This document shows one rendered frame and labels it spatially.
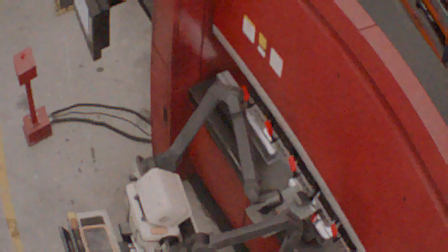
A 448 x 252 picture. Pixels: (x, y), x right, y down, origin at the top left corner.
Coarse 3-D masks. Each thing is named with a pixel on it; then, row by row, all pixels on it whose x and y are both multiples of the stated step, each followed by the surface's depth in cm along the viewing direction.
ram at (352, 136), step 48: (240, 0) 320; (288, 0) 278; (240, 48) 343; (288, 48) 299; (336, 48) 260; (288, 96) 318; (336, 96) 276; (384, 96) 249; (336, 144) 292; (384, 144) 251; (336, 192) 306; (384, 192) 263; (432, 192) 227; (384, 240) 273; (432, 240) 231
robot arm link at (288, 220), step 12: (276, 216) 298; (288, 216) 295; (240, 228) 301; (252, 228) 298; (264, 228) 297; (276, 228) 297; (288, 228) 296; (300, 228) 297; (216, 240) 300; (228, 240) 300; (240, 240) 300
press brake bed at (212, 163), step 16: (192, 112) 403; (208, 128) 390; (192, 144) 424; (208, 144) 399; (192, 160) 437; (208, 160) 410; (224, 160) 387; (192, 176) 462; (208, 176) 421; (224, 176) 396; (240, 176) 374; (208, 192) 456; (224, 192) 407; (240, 192) 384; (208, 208) 450; (224, 208) 419; (240, 208) 394; (224, 224) 444; (240, 224) 405; (256, 240) 391; (272, 240) 368
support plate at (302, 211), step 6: (294, 186) 351; (282, 192) 349; (288, 192) 349; (288, 198) 347; (282, 204) 345; (288, 204) 345; (294, 204) 345; (246, 210) 343; (252, 210) 343; (276, 210) 343; (294, 210) 343; (300, 210) 343; (306, 210) 343; (312, 210) 343; (252, 216) 341; (258, 216) 341; (300, 216) 341; (306, 216) 342; (270, 234) 336
